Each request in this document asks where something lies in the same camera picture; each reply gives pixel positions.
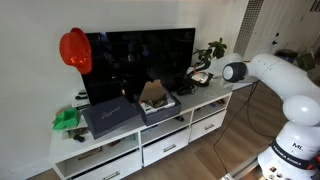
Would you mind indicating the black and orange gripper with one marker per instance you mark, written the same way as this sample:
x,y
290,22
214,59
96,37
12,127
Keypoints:
x,y
201,79

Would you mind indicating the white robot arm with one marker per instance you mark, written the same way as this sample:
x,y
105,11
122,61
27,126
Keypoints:
x,y
294,153

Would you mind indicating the black glasses pouch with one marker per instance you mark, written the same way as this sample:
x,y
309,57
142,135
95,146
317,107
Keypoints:
x,y
185,90

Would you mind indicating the clear round coaster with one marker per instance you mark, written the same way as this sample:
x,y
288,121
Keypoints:
x,y
210,93

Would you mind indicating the green potted plant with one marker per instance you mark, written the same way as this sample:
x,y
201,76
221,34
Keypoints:
x,y
216,49

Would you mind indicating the brown cardboard insert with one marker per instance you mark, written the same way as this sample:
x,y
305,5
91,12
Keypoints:
x,y
153,91

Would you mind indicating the open dark blue box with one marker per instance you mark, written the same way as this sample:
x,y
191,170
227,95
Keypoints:
x,y
151,115

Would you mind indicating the black flat screen television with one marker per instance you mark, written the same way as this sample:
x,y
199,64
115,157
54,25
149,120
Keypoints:
x,y
123,62

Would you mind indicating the dark blue box lid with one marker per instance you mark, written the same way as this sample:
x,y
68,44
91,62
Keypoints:
x,y
110,115

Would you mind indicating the small black white device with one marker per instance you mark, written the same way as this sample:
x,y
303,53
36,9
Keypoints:
x,y
81,100

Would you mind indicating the green plastic box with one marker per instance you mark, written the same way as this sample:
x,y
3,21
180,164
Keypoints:
x,y
66,119

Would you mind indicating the white tv stand cabinet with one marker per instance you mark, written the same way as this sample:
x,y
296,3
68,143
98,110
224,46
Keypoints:
x,y
135,145

